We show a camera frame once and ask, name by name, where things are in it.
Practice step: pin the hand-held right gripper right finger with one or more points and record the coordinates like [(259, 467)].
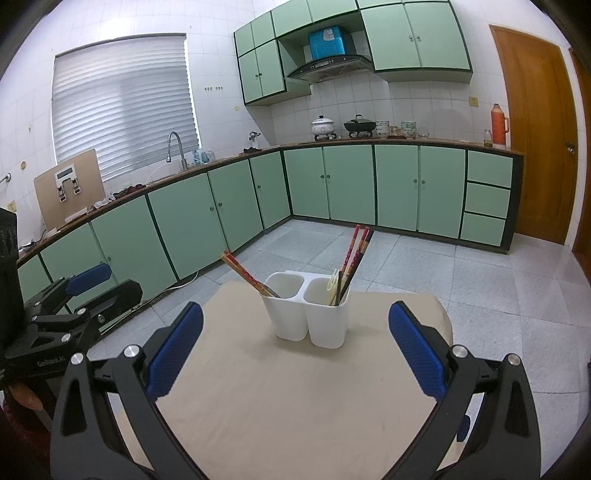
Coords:
[(418, 350)]

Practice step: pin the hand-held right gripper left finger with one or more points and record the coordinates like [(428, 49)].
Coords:
[(178, 346)]

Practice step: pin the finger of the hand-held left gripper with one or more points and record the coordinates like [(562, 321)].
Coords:
[(120, 295), (90, 277)]

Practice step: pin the white two-compartment utensil holder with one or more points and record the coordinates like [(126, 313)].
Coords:
[(295, 318)]

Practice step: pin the person's left hand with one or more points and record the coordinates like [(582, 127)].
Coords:
[(25, 396)]

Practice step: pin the brown cardboard board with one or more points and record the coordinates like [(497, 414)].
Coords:
[(87, 184)]

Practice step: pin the dark cloth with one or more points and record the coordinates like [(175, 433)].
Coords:
[(129, 189)]

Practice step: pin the white clip device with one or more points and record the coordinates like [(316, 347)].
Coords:
[(64, 174)]

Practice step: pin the green drawer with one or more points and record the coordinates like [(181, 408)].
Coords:
[(483, 229), (486, 200), (489, 168)]

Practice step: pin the chrome kitchen faucet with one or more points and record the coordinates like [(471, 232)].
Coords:
[(181, 154)]

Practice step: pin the clear plastic bottle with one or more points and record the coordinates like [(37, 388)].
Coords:
[(210, 156)]

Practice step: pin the white window blinds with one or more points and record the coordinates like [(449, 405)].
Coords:
[(120, 106)]

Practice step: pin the green base cabinet run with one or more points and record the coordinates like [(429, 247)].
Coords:
[(351, 180)]

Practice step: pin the small white appliance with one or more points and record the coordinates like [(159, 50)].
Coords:
[(253, 137)]

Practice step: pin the small glass jar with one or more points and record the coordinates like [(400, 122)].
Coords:
[(487, 138)]

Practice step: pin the patterned bowls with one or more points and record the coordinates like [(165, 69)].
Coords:
[(409, 127)]

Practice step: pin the black wok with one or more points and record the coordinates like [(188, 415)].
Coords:
[(359, 125)]

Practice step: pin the brown wooden door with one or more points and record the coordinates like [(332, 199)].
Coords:
[(584, 184), (535, 138)]

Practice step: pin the orange thermos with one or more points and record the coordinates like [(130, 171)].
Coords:
[(497, 127)]

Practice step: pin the white cooking pot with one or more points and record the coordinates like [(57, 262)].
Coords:
[(322, 125)]

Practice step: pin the black range hood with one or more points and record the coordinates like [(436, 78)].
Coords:
[(330, 67)]

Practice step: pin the green wall cabinet unit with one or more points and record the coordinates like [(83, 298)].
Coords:
[(429, 41)]

